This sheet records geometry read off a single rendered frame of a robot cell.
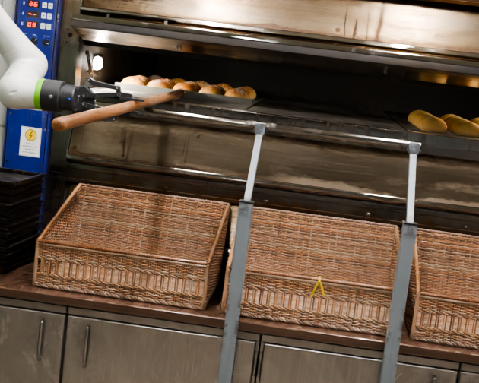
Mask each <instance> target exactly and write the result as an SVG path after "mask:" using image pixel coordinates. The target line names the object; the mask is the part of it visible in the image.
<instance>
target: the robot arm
mask: <svg viewBox="0 0 479 383"><path fill-rule="evenodd" d="M0 54H1V55H2V57H3V59H4V60H5V61H6V62H7V64H8V66H9V69H8V70H7V71H6V73H5V75H4V76H3V77H2V79H1V80H0V101H1V103H2V104H3V105H4V106H6V107H8V108H9V109H39V110H46V111H52V112H61V111H62V110H68V111H75V112H84V111H88V110H91V109H98V108H101V107H103V106H98V105H96V104H95V99H96V97H119V99H120V100H131V101H138V102H144V101H145V99H139V98H133V97H132V95H133V94H131V93H123V92H122V91H121V87H120V86H117V85H113V84H107V83H103V82H99V81H95V80H94V79H93V78H87V81H86V83H85V84H84V85H81V86H75V85H69V84H65V82H64V81H57V80H50V79H44V76H45V75H46V72H47V70H48V62H47V59H46V57H45V56H44V54H43V53H42V52H41V51H40V50H39V49H38V48H37V47H36V46H35V45H34V44H33V43H32V42H31V41H30V40H29V39H28V38H27V37H26V36H25V35H24V34H23V33H22V31H21V30H20V29H19V28H18V27H17V25H16V24H15V23H14V22H13V20H12V19H11V18H10V17H9V16H8V14H7V13H6V12H5V10H4V9H3V7H2V6H1V5H0ZM93 85H95V86H99V87H105V88H109V89H113V90H116V93H94V92H93V91H92V90H91V89H90V88H89V87H88V86H93ZM131 114H136V115H144V112H139V111H132V112H127V113H124V114H121V115H118V116H113V117H110V118H108V119H103V120H100V121H109V122H114V121H116V120H117V119H118V117H119V116H125V117H129V116H131Z"/></svg>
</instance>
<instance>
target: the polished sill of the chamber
mask: <svg viewBox="0 0 479 383"><path fill-rule="evenodd" d="M95 100H96V101H102V102H108V103H124V102H128V101H131V100H120V99H119V97H96V99H95ZM149 107H151V108H157V109H168V110H174V111H180V112H192V113H198V114H205V115H211V116H223V117H229V118H235V119H246V120H252V121H259V122H270V123H277V124H283V125H295V126H301V127H307V128H318V129H325V130H331V131H342V132H349V133H355V134H362V135H373V136H380V137H386V138H397V139H403V140H409V141H420V142H421V145H427V146H433V147H444V148H450V149H456V150H468V151H474V152H479V140H478V139H471V138H460V137H453V136H447V135H436V134H430V133H423V132H417V131H405V130H399V129H393V128H381V127H375V126H368V125H357V124H351V123H344V122H333V121H326V120H320V119H308V118H302V117H296V116H284V115H278V114H271V113H265V112H254V111H248V110H241V109H230V108H223V107H217V106H206V105H199V104H193V103H181V102H175V101H167V102H164V103H159V104H157V105H153V106H149Z"/></svg>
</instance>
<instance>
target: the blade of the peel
mask: <svg viewBox="0 0 479 383"><path fill-rule="evenodd" d="M115 85H117V86H120V87H121V90H129V91H135V92H142V93H153V94H162V93H169V92H172V91H176V90H174V89H168V88H162V87H150V86H144V85H137V84H126V83H119V82H115ZM186 98H190V99H197V100H208V101H214V102H221V103H232V104H239V105H245V106H252V105H254V104H255V103H257V102H258V101H255V100H253V99H248V98H242V97H230V96H224V95H217V94H211V93H199V92H193V91H187V97H186Z"/></svg>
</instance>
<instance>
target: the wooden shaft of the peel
mask: <svg viewBox="0 0 479 383"><path fill-rule="evenodd" d="M182 96H183V92H182V91H181V90H176V91H172V92H169V93H162V94H158V95H155V96H152V97H145V98H142V99H145V101H144V102H138V101H128V102H124V103H119V104H115V105H111V106H105V107H101V108H98V109H92V110H88V111H84V112H79V113H75V114H71V115H67V116H61V117H58V118H55V119H53V120H52V128H53V129H54V130H55V131H64V130H68V129H70V128H75V127H78V126H82V125H86V124H89V123H92V122H97V121H100V120H103V119H108V118H110V117H113V116H118V115H121V114H124V113H127V112H132V111H135V110H138V109H143V108H146V107H149V106H153V105H157V104H159V103H164V102H167V101H170V100H174V99H178V98H181V97H182Z"/></svg>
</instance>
